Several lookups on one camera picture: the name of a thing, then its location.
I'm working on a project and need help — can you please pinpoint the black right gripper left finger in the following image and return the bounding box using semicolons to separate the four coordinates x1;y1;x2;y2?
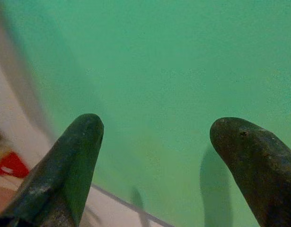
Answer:
0;113;105;227

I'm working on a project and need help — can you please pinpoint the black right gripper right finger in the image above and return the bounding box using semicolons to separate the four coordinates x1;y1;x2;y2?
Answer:
209;117;291;227

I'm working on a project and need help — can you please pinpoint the red cloth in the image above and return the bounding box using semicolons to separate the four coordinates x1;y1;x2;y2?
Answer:
0;151;30;179

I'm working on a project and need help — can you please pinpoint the green wall board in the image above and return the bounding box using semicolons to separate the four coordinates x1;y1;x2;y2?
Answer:
0;0;291;227

